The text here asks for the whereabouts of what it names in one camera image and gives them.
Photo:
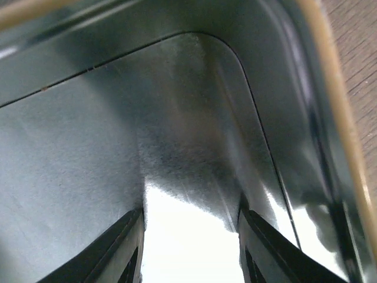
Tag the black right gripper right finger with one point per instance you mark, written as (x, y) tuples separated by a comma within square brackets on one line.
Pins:
[(267, 256)]

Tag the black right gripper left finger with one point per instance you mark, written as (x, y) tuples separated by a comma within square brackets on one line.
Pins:
[(115, 256)]

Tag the gold metal tin tray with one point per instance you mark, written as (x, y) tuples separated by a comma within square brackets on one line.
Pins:
[(189, 110)]

